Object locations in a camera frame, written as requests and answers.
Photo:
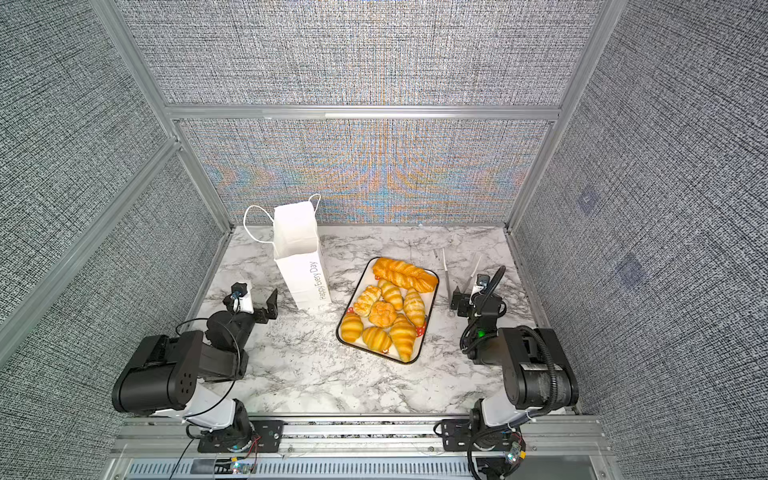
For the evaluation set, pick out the pale braided bread roll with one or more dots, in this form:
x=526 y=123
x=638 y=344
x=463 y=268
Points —
x=365 y=302

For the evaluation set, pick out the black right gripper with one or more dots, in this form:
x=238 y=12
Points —
x=463 y=301

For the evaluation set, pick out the large striped croissant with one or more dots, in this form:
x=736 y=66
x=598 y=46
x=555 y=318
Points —
x=403 y=335

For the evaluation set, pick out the white paper gift bag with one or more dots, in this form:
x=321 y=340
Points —
x=297 y=250

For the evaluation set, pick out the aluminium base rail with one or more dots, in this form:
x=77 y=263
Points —
x=357 y=446

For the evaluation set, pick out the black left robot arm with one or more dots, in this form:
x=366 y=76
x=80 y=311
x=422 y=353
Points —
x=191 y=377

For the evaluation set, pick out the long twisted bread loaf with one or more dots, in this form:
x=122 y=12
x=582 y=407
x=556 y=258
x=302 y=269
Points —
x=405 y=275

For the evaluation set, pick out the small striped croissant upper middle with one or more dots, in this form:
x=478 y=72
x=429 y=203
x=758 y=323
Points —
x=391 y=294

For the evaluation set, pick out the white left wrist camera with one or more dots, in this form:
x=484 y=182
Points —
x=239 y=300

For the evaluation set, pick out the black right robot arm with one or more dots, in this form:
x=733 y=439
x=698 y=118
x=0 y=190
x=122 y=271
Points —
x=537 y=376

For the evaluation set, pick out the white strawberry tray black rim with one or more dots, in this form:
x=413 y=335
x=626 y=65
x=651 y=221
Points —
x=367 y=278

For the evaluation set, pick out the aluminium frame struts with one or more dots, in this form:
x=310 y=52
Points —
x=40 y=299

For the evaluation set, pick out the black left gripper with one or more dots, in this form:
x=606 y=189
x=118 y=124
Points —
x=260 y=310

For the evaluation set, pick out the white and steel tongs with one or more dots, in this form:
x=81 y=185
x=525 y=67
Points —
x=464 y=286

